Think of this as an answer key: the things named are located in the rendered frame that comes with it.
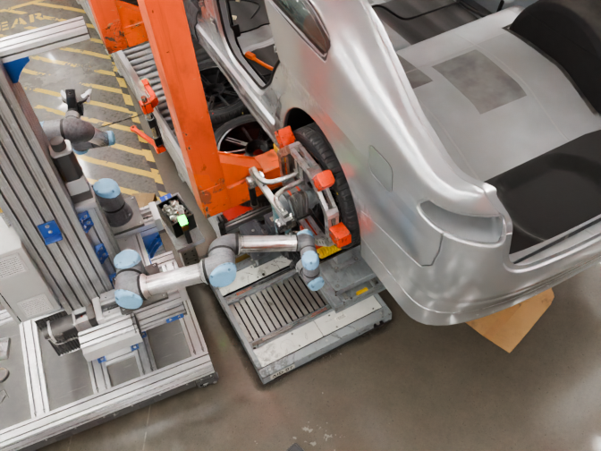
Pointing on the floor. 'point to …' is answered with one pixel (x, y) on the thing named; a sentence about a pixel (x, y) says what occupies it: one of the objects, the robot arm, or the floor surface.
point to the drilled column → (190, 257)
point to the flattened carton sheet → (512, 320)
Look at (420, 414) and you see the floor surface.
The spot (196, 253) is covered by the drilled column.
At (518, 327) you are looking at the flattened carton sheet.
